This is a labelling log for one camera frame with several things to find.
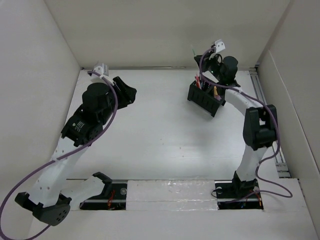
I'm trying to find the black pen organizer box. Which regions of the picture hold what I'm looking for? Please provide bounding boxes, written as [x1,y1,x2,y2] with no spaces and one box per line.
[187,80,226,117]

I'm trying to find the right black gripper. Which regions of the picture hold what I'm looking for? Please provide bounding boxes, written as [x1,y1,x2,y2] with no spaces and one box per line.
[193,51,224,82]

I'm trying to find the pink clear pen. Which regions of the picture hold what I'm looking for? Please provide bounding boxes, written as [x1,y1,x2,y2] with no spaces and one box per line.
[195,74,200,84]

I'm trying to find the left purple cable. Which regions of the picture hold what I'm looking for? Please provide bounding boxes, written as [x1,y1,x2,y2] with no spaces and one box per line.
[0,71,118,240]

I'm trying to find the purple highlighter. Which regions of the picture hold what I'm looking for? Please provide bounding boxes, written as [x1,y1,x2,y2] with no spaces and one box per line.
[214,94,222,101]

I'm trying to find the orange highlighter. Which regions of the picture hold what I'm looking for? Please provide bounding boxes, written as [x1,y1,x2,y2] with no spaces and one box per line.
[213,86,219,97]

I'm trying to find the aluminium side rail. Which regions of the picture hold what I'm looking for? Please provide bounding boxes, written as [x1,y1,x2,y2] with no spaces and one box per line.
[249,68,291,179]

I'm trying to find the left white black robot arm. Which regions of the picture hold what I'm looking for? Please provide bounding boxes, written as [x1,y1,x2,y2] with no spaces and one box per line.
[15,76,137,226]

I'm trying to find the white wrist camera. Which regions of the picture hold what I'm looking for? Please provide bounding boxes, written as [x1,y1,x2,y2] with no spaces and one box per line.
[211,39,226,54]
[88,63,111,81]

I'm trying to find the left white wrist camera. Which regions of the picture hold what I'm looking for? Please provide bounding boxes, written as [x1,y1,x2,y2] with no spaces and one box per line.
[88,63,111,81]

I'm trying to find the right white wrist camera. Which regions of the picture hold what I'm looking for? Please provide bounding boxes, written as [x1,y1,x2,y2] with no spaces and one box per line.
[211,39,226,54]

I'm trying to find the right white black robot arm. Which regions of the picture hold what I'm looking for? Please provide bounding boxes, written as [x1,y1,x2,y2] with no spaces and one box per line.
[194,50,278,199]

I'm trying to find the red clear pen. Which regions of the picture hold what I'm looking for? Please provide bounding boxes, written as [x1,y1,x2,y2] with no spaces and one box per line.
[196,80,201,89]

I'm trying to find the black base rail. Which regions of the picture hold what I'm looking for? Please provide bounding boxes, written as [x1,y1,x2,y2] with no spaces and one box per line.
[79,179,264,212]

